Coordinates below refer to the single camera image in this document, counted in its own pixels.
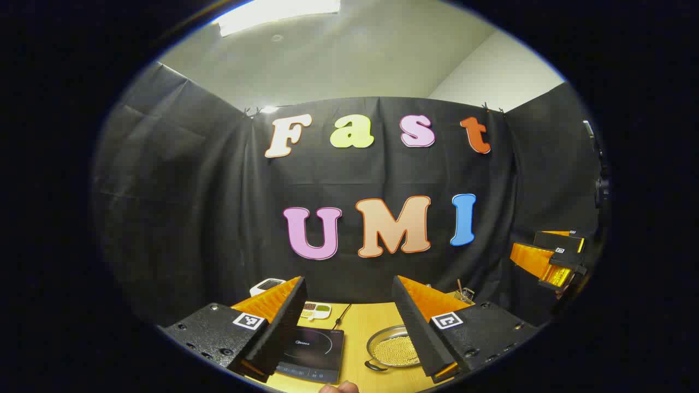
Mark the white boxy appliance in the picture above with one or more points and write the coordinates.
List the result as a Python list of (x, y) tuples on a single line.
[(262, 286)]

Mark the black induction cooktop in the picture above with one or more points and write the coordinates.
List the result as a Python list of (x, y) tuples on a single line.
[(317, 349)]

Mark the white divided seasoning dish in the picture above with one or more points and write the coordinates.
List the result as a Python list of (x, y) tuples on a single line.
[(322, 311)]

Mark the pile of yellow soybeans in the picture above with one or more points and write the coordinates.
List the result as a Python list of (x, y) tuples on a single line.
[(398, 352)]

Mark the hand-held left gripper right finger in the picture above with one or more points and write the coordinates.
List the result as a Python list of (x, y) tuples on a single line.
[(418, 333)]

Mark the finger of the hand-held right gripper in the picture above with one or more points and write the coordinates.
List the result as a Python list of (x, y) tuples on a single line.
[(554, 240), (568, 261)]

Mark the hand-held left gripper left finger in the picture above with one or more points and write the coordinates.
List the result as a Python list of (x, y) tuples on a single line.
[(284, 327)]

